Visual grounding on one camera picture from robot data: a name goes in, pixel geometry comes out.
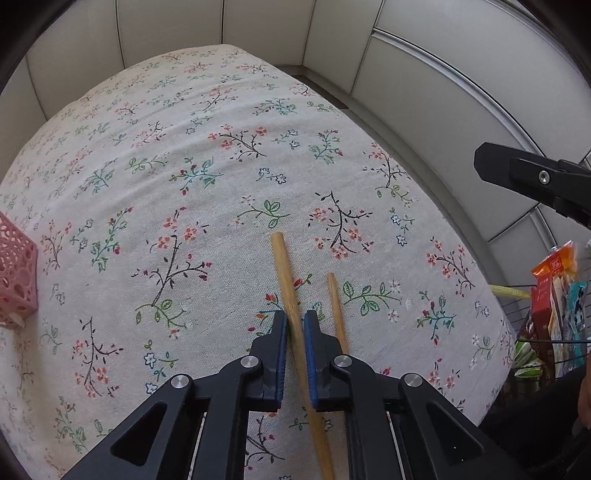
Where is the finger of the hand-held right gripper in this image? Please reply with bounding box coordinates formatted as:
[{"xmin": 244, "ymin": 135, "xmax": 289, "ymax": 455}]
[{"xmin": 474, "ymin": 141, "xmax": 591, "ymax": 227}]

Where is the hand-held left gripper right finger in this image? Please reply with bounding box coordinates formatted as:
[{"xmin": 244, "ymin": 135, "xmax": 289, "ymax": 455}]
[{"xmin": 303, "ymin": 310, "xmax": 522, "ymax": 480}]

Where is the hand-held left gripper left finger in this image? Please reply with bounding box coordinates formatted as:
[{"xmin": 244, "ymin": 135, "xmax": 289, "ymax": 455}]
[{"xmin": 60, "ymin": 311, "xmax": 288, "ymax": 480}]

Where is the thin wooden chopstick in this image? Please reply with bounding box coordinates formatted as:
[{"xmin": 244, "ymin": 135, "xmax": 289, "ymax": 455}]
[{"xmin": 326, "ymin": 272, "xmax": 351, "ymax": 355}]

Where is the thick wooden chopstick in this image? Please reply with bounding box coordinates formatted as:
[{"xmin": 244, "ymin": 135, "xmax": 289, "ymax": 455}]
[{"xmin": 270, "ymin": 232, "xmax": 336, "ymax": 480}]

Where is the pink perforated utensil holder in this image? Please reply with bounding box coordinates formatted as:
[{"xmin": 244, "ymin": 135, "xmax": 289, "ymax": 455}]
[{"xmin": 0, "ymin": 211, "xmax": 39, "ymax": 329}]

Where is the orange snack packet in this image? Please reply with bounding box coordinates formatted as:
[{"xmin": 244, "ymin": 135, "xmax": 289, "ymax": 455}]
[{"xmin": 531, "ymin": 242, "xmax": 578, "ymax": 324}]

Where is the yellow plastic item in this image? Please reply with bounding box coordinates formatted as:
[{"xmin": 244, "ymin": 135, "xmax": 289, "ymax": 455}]
[{"xmin": 491, "ymin": 285, "xmax": 533, "ymax": 301}]

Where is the blue and white snack packet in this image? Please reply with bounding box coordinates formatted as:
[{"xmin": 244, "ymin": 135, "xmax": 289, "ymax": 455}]
[{"xmin": 564, "ymin": 281, "xmax": 590, "ymax": 344}]

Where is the dark red snack packet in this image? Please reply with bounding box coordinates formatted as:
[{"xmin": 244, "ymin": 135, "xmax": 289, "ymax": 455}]
[{"xmin": 525, "ymin": 311, "xmax": 557, "ymax": 372}]

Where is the person's dark clothing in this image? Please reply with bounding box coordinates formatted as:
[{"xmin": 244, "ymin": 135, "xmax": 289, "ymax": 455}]
[{"xmin": 480, "ymin": 367, "xmax": 591, "ymax": 480}]

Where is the floral tablecloth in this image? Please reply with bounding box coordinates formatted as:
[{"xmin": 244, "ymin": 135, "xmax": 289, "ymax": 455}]
[{"xmin": 0, "ymin": 44, "xmax": 518, "ymax": 480}]

